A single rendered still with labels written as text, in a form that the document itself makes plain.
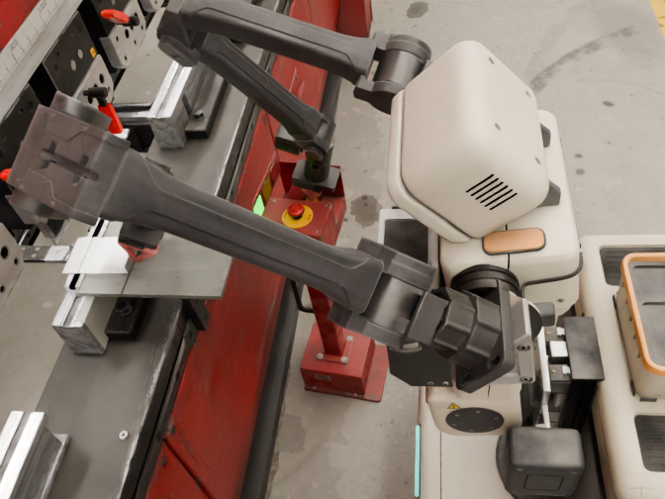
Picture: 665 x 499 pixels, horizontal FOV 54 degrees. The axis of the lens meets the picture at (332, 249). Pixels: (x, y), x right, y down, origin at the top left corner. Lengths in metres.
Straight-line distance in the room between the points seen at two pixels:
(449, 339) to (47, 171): 0.45
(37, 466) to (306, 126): 0.77
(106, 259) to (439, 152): 0.71
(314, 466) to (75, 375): 0.94
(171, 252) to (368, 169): 1.62
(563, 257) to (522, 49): 2.57
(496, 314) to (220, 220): 0.34
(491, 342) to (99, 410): 0.73
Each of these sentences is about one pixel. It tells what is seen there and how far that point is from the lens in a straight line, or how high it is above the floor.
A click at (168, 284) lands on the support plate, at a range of 1.17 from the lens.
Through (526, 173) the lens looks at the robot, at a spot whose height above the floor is 1.33.
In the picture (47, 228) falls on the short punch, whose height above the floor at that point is 1.13.
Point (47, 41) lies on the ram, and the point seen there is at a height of 1.35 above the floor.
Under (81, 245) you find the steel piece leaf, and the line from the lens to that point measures 1.30.
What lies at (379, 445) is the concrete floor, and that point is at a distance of 2.03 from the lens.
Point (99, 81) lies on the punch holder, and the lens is 1.26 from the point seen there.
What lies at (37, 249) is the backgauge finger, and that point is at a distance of 1.34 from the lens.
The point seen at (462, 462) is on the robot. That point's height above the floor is 0.28.
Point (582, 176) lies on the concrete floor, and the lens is 2.70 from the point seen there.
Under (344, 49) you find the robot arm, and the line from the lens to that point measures 1.05.
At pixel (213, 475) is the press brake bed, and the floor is 0.48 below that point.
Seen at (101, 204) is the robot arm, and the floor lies 1.51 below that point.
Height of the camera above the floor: 1.86
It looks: 50 degrees down
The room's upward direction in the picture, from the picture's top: 12 degrees counter-clockwise
